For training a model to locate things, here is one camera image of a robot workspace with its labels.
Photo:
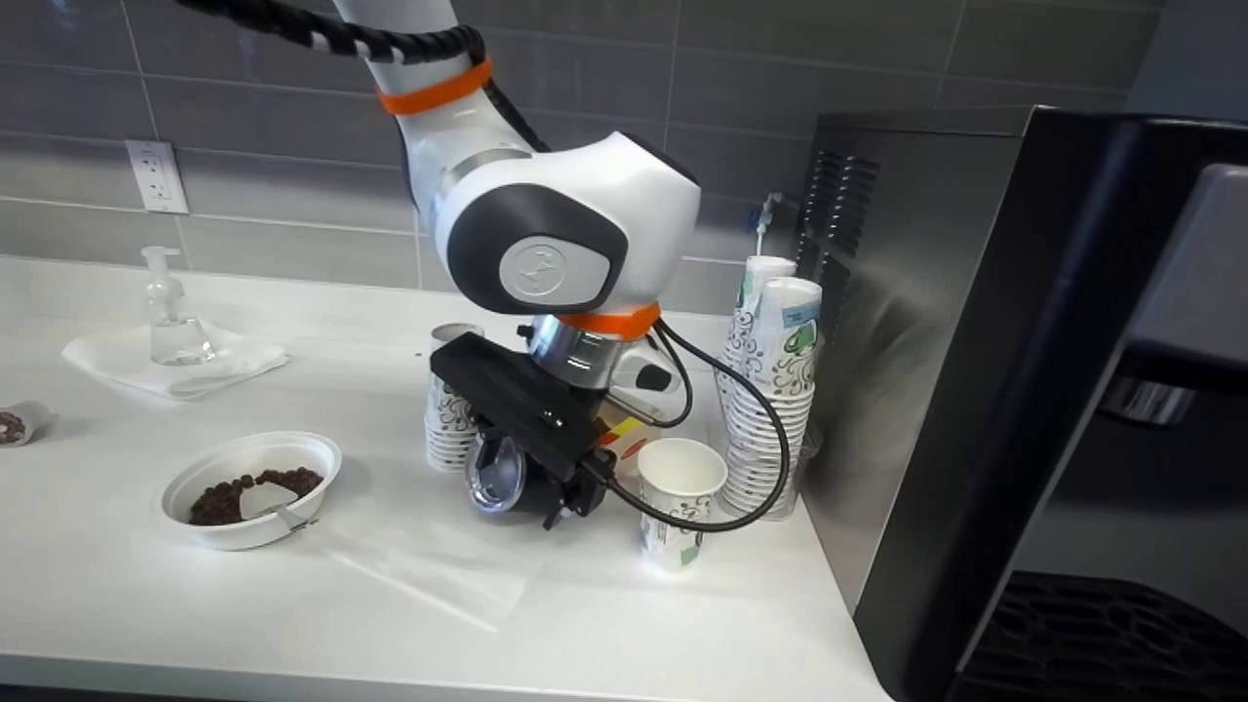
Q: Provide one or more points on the thin pale stick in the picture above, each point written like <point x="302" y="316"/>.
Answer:
<point x="764" y="227"/>

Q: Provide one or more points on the clear glass soap bottle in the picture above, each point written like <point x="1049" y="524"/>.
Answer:
<point x="173" y="325"/>

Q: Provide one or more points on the small coffee pod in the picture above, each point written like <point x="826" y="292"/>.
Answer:
<point x="20" y="426"/>

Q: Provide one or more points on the white bowl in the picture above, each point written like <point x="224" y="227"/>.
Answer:
<point x="207" y="524"/>

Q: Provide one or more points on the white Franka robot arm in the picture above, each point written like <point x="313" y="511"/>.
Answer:
<point x="559" y="221"/>

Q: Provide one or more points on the white plastic spoon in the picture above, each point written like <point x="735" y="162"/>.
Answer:
<point x="272" y="496"/>

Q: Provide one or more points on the white wall outlet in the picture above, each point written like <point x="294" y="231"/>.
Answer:
<point x="157" y="176"/>

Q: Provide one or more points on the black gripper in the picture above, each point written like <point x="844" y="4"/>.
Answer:
<point x="580" y="492"/>

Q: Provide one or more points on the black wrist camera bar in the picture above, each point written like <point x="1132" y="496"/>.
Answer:
<point x="521" y="402"/>

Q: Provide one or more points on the tall printed paper cup stack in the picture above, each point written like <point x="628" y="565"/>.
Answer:
<point x="757" y="293"/>

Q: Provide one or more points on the upright printed paper cup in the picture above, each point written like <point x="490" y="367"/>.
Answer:
<point x="681" y="472"/>

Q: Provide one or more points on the black and steel coffee machine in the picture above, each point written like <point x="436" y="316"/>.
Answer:
<point x="1037" y="393"/>

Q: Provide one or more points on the short printed paper cup stack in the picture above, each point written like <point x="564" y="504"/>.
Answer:
<point x="790" y="325"/>

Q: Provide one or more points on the small cardboard box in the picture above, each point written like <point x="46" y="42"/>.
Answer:
<point x="632" y="437"/>

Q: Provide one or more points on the brown coffee grounds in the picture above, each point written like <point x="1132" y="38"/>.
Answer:
<point x="216" y="501"/>

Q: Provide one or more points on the white towel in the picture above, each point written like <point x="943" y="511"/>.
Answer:
<point x="429" y="571"/>

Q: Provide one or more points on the stack of paper cups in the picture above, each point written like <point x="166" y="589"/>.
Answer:
<point x="755" y="429"/>

